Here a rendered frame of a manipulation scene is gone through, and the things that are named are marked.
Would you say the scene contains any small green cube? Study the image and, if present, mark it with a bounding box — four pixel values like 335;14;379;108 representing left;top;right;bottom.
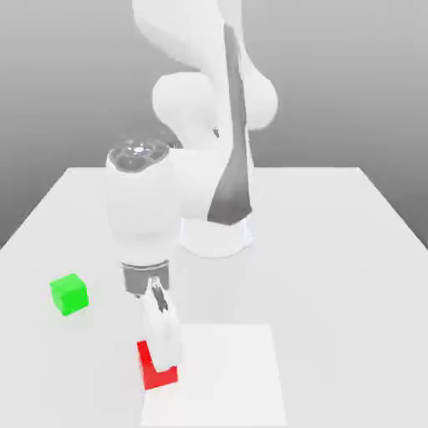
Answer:
49;273;90;318

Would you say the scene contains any small red cube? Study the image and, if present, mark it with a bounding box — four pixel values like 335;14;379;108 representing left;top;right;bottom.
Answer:
136;339;179;391

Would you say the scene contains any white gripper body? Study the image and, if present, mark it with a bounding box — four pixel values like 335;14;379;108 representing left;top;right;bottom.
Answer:
141;289;183;349

